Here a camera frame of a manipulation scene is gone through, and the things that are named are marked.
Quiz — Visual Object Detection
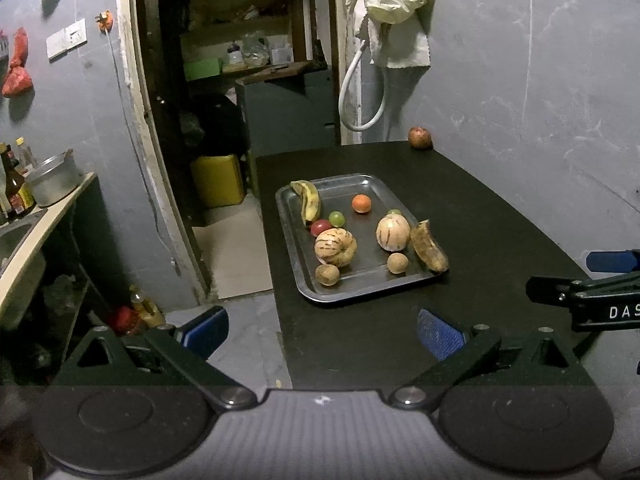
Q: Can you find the metal sink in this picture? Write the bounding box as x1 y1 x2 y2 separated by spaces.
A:
0 210 48 331

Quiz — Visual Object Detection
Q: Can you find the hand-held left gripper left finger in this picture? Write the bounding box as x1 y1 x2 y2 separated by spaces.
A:
50 306 258 412

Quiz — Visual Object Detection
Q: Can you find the red apple at corner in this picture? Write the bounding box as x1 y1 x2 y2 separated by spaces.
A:
407 126 433 150

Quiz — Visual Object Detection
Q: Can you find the pale striped melon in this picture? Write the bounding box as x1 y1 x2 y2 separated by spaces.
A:
376 213 411 252

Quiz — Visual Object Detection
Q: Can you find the green box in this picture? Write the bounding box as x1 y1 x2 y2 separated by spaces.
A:
184 58 223 82

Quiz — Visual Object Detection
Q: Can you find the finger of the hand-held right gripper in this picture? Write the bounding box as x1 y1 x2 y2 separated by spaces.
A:
526 272 640 307
586 249 640 273

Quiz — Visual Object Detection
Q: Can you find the yellow oil bottle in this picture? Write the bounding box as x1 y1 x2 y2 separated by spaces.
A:
130 285 166 328

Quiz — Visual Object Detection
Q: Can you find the metal pot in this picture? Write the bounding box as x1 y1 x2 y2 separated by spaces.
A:
25 149 83 207

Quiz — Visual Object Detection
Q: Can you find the white door frame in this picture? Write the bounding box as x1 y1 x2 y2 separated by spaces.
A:
115 0 212 307

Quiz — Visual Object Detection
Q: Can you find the red mesh bag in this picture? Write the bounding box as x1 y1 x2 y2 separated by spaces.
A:
1 66 33 97
10 27 29 68

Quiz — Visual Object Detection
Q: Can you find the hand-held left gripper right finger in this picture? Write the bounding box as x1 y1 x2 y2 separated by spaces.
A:
389 308 596 412

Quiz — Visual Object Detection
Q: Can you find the metal tray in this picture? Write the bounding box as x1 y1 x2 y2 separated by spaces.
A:
275 174 446 304

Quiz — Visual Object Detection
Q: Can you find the pale kitchen counter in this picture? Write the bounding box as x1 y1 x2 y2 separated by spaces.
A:
0 172 97 313

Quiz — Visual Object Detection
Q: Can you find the yellow banana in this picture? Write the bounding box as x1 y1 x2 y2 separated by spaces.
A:
290 180 321 227

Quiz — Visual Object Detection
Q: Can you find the white hose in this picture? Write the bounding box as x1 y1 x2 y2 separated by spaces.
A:
338 40 388 132

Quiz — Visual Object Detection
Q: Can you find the dark striped small melon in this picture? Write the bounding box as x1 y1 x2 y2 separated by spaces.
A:
314 228 358 267

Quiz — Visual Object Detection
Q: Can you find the yellow jerry can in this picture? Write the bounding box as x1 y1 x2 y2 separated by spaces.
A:
190 154 246 209

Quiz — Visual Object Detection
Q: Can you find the grey cabinet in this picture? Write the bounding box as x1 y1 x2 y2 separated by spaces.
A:
235 67 335 158

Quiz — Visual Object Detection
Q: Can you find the brown overripe banana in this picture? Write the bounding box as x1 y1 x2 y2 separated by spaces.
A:
410 219 450 273

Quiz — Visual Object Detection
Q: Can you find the white wall switch plate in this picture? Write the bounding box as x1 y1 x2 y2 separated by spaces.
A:
46 18 88 61

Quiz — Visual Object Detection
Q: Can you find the grey power cable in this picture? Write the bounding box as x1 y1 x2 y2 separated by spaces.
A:
105 30 182 277

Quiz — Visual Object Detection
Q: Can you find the yellow cap bottle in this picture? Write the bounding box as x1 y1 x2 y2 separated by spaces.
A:
15 137 39 173

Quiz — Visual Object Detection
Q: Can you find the brown sauce bottle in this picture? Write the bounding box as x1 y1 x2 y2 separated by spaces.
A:
0 144 36 218

